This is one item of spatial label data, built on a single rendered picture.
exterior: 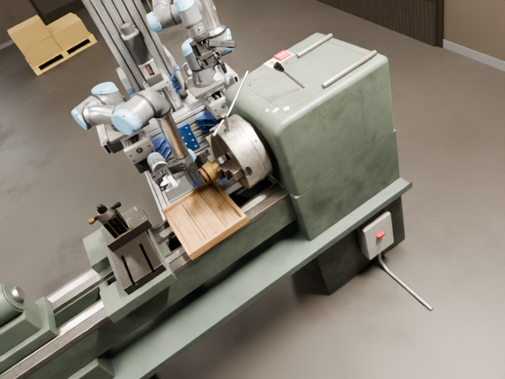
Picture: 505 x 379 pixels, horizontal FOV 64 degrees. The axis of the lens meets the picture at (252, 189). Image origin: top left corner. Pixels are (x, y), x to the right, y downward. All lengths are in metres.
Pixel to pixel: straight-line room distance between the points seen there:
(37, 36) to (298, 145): 6.58
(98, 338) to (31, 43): 6.45
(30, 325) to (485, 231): 2.39
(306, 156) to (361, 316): 1.06
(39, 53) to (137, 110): 6.22
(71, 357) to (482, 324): 1.93
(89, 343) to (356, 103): 1.51
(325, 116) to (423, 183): 1.42
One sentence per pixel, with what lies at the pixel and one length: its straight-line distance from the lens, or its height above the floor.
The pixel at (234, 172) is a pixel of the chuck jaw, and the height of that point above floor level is 1.11.
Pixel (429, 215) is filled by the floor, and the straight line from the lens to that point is 2.80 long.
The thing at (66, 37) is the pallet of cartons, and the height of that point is 0.28.
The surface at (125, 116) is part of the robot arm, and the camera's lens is 1.74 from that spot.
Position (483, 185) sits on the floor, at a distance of 2.99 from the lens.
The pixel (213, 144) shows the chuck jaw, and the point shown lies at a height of 1.17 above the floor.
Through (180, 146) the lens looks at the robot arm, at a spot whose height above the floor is 1.11.
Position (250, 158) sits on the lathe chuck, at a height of 1.14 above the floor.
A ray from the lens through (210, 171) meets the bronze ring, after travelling 1.75.
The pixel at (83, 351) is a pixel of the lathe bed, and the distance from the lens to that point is 1.98.
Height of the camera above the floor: 2.16
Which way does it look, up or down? 42 degrees down
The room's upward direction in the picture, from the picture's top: 24 degrees counter-clockwise
